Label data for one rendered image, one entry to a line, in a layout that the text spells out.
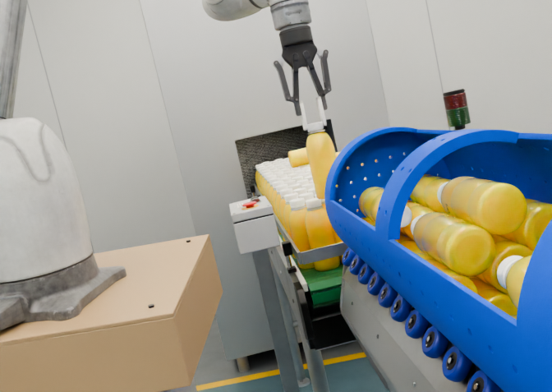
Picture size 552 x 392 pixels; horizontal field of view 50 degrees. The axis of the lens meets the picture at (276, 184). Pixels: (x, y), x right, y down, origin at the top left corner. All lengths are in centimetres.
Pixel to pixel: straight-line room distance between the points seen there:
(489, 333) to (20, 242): 61
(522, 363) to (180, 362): 44
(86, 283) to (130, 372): 16
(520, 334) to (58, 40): 553
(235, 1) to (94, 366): 94
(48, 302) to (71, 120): 494
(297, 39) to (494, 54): 445
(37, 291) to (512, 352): 62
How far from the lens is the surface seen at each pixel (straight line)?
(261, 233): 143
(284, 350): 160
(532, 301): 48
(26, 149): 89
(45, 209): 88
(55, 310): 87
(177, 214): 562
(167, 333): 79
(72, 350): 83
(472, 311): 58
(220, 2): 148
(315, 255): 142
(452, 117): 179
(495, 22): 579
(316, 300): 142
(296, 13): 140
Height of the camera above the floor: 132
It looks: 7 degrees down
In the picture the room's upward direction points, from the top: 13 degrees counter-clockwise
